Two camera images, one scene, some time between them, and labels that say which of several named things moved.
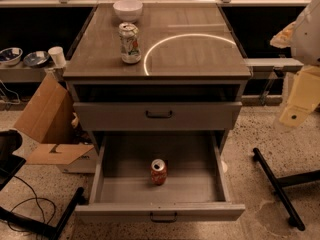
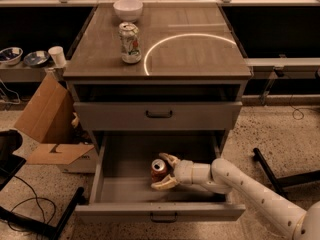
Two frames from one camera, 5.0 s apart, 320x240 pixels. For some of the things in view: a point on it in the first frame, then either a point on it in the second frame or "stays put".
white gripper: (307, 37) to (184, 172)
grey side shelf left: (22, 73) stays put
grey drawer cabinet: (157, 78) stays put
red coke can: (158, 172) stays put
